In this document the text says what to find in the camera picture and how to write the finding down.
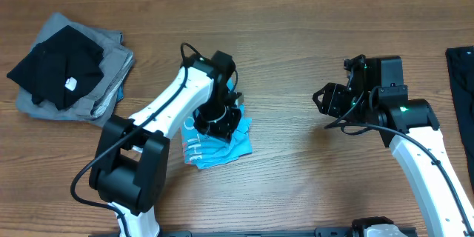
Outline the black garment pile at right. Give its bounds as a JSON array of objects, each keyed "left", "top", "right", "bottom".
[{"left": 445, "top": 46, "right": 474, "bottom": 187}]

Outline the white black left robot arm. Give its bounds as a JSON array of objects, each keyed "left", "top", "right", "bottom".
[{"left": 89, "top": 51, "right": 241, "bottom": 236}]

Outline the black folded garment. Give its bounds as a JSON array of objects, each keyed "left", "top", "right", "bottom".
[{"left": 7, "top": 25, "right": 104, "bottom": 110}]

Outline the grey folded garment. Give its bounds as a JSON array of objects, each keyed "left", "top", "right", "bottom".
[{"left": 16, "top": 13, "right": 134, "bottom": 127}]

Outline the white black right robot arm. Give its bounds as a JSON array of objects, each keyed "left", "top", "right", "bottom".
[{"left": 313, "top": 55, "right": 473, "bottom": 236}]

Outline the light blue t-shirt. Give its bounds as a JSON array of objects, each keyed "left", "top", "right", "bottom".
[{"left": 180, "top": 77, "right": 254, "bottom": 170}]

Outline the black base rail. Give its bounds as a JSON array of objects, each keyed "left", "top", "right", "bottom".
[{"left": 158, "top": 227, "right": 363, "bottom": 237}]

